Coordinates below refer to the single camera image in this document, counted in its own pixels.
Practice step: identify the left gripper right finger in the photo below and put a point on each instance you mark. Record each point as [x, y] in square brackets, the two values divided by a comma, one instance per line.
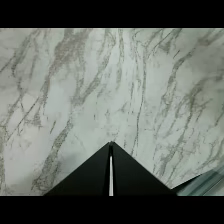
[135, 179]

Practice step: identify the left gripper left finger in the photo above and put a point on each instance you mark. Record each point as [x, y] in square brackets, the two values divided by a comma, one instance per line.
[89, 179]

